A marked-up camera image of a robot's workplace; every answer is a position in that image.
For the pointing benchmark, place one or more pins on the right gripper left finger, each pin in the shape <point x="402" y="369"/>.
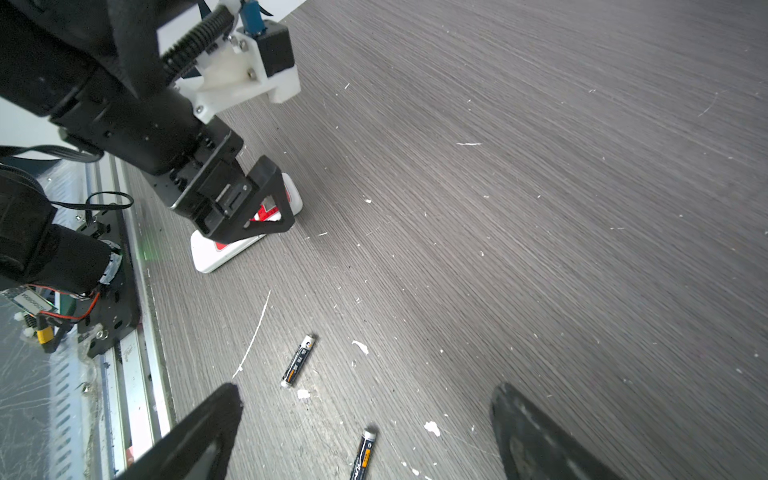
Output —
<point x="199" y="446"/>

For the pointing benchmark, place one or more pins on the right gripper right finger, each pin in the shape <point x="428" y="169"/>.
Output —
<point x="532" y="445"/>

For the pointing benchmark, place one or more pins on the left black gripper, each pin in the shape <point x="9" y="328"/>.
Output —
<point x="210" y="188"/>

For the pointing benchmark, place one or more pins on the white red remote control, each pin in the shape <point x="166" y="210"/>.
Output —
<point x="207" y="255"/>

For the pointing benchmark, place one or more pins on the black AAA battery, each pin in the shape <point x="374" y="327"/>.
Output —
<point x="298" y="360"/>
<point x="363" y="455"/>

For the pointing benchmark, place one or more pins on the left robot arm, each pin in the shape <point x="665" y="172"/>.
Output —
<point x="95" y="70"/>

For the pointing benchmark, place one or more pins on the white plastic strip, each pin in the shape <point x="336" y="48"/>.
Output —
<point x="253" y="337"/>

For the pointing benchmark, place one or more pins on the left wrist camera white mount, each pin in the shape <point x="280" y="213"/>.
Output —
<point x="254" y="58"/>

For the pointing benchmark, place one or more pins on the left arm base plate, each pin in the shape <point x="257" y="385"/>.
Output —
<point x="117" y="312"/>

